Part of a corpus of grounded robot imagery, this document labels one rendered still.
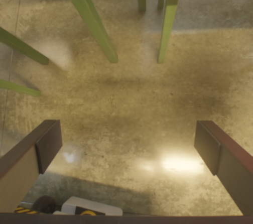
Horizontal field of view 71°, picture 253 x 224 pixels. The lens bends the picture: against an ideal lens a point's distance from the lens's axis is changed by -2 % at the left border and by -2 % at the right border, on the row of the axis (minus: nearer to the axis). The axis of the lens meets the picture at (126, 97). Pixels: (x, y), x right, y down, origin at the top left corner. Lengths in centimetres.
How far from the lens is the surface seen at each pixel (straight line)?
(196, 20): 110
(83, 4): 56
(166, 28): 65
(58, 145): 17
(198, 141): 17
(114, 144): 94
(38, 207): 98
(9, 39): 91
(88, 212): 89
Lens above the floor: 92
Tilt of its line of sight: 79 degrees down
